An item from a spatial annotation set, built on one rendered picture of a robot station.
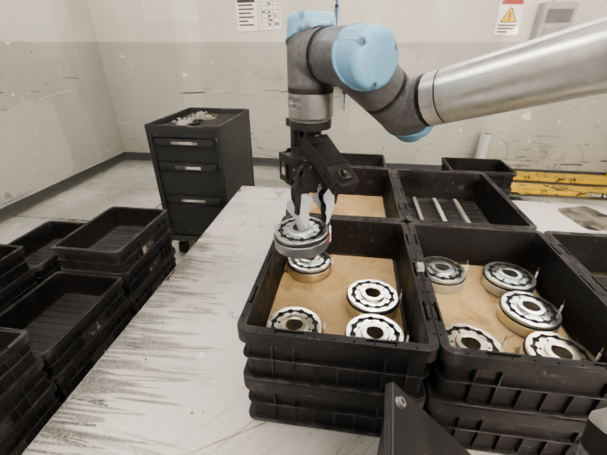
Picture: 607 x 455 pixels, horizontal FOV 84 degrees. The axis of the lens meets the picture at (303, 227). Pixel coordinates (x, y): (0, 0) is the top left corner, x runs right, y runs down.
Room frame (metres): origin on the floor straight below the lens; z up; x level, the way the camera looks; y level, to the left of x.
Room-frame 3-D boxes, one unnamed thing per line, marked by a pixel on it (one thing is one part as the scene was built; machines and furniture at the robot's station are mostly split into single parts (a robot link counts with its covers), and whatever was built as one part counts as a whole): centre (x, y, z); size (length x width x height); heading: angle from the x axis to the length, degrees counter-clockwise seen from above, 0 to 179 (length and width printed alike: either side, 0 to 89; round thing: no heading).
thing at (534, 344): (0.39, -0.42, 0.86); 0.10 x 0.10 x 0.01
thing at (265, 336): (0.55, -0.07, 0.92); 0.40 x 0.30 x 0.02; 172
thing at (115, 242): (1.32, 0.84, 0.37); 0.40 x 0.30 x 0.45; 172
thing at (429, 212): (0.90, -0.42, 0.87); 0.40 x 0.30 x 0.11; 172
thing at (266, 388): (0.55, -0.07, 0.76); 0.40 x 0.30 x 0.12; 172
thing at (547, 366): (0.51, -0.37, 0.92); 0.40 x 0.30 x 0.02; 172
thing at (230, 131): (2.26, 0.65, 0.45); 0.60 x 0.45 x 0.90; 172
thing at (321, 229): (0.56, 0.00, 1.00); 0.10 x 0.10 x 0.01
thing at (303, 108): (0.59, -0.01, 1.21); 0.08 x 0.08 x 0.05
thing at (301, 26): (0.59, -0.01, 1.29); 0.09 x 0.08 x 0.11; 31
